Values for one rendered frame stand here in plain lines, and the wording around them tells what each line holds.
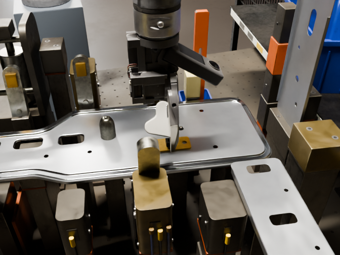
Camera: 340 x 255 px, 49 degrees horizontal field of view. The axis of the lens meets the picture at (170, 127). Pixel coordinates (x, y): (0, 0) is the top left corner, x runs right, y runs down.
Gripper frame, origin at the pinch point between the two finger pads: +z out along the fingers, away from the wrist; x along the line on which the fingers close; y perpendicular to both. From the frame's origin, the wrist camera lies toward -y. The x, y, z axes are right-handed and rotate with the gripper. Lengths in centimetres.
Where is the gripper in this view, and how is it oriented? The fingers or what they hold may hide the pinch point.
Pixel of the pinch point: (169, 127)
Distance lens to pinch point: 73.0
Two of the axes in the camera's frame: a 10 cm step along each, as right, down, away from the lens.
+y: -9.9, 0.9, -1.2
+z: 0.0, 7.9, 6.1
